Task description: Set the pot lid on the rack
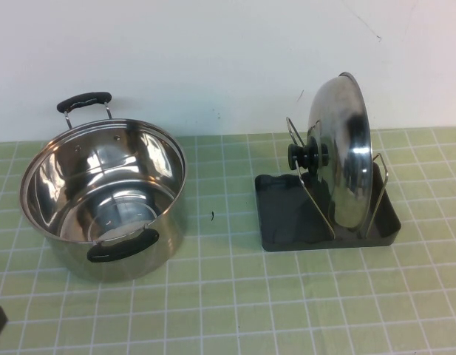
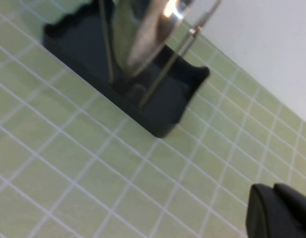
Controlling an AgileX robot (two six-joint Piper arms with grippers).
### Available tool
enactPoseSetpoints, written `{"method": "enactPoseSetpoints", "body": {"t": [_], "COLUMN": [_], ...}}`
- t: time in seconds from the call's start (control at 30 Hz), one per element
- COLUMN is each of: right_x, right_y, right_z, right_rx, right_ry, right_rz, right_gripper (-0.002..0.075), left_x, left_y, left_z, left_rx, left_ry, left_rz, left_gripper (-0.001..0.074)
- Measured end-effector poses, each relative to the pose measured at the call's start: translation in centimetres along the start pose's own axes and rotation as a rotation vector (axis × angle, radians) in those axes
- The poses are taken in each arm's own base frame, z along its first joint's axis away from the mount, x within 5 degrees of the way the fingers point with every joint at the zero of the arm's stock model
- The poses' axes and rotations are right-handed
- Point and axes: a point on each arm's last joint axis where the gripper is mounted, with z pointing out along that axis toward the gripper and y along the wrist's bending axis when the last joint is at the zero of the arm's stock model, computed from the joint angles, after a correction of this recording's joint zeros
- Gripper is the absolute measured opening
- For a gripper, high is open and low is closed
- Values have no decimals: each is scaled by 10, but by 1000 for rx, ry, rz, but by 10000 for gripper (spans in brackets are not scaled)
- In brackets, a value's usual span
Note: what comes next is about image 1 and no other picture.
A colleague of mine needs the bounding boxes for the stainless steel lid black knob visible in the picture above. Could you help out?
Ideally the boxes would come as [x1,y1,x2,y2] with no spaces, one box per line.
[287,72,374,237]

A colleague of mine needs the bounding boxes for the green checkered table mat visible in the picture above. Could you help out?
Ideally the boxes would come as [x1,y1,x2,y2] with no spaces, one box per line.
[0,127,456,355]

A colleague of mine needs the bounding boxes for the stainless steel pot black handles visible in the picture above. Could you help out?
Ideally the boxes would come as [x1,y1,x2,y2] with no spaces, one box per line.
[19,91,190,284]

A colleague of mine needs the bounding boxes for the wire lid rack grey tray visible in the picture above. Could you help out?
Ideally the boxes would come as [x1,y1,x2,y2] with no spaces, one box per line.
[254,116,402,253]

